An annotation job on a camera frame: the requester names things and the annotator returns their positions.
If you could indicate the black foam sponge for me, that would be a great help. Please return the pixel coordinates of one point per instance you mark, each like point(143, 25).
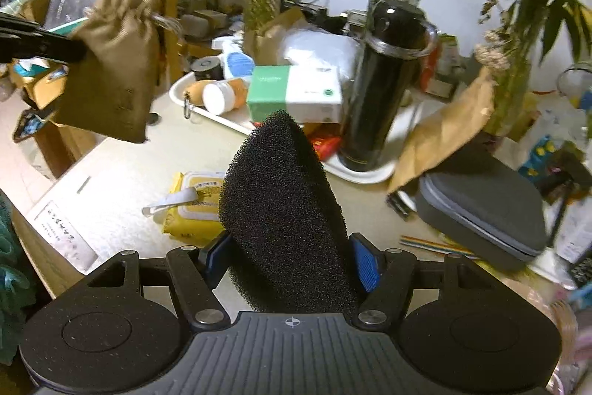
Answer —
point(282, 200)

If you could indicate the cardboard box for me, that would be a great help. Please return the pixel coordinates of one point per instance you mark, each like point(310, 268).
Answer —
point(23, 219)

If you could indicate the white jar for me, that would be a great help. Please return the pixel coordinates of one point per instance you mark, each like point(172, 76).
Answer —
point(219, 98)

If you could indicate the clear plastic bag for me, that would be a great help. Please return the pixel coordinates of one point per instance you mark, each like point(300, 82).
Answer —
point(569, 316)

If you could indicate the brown paper bag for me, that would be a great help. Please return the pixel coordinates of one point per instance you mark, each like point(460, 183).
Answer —
point(444, 136)

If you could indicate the grey zip case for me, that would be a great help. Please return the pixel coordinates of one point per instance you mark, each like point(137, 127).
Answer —
point(485, 210)

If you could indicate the yellow wet wipes packet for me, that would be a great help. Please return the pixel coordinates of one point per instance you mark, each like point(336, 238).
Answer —
point(194, 219)

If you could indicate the brown burlap pouch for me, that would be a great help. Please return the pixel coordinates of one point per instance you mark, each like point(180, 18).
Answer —
point(115, 75)

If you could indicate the black round jar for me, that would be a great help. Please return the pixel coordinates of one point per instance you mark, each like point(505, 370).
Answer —
point(208, 69)

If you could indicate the brown bottle with carabiner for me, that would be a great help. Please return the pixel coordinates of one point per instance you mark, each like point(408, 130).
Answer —
point(196, 92)

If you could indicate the green and white box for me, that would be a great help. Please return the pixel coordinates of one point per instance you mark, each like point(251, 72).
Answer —
point(296, 94)

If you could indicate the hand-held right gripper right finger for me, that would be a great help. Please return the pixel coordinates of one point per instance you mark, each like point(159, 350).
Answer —
point(367, 265)

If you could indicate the black thermos bottle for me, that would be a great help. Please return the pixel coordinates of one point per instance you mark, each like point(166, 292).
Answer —
point(377, 89)

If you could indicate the blue and white packet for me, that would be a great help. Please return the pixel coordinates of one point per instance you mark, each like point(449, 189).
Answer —
point(238, 62)

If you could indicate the glass vase with bamboo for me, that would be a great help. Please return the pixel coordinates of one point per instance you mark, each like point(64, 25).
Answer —
point(513, 66)

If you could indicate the red packet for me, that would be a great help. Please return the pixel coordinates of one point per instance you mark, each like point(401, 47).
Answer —
point(326, 143)

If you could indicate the teal fuzzy cloth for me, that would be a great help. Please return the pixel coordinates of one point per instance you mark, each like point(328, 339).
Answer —
point(11, 265)

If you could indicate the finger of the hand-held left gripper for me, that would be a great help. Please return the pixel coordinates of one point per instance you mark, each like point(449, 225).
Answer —
point(41, 45)

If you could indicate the colourful printed packet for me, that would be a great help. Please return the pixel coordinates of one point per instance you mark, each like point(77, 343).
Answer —
point(539, 156)

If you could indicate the white tray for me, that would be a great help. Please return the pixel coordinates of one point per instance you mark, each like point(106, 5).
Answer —
point(231, 122)

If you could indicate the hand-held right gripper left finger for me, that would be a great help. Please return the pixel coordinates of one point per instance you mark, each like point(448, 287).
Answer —
point(219, 258)

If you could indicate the small black clip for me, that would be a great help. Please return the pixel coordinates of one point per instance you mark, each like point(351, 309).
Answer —
point(400, 205)

